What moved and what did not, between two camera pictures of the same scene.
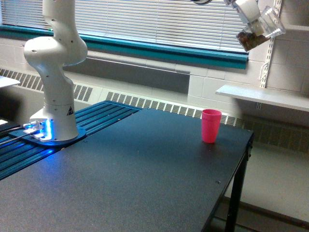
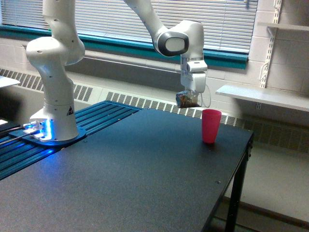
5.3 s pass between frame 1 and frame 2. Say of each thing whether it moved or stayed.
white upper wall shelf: stayed
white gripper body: moved
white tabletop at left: stayed
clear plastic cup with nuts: moved
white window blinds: stayed
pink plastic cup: stayed
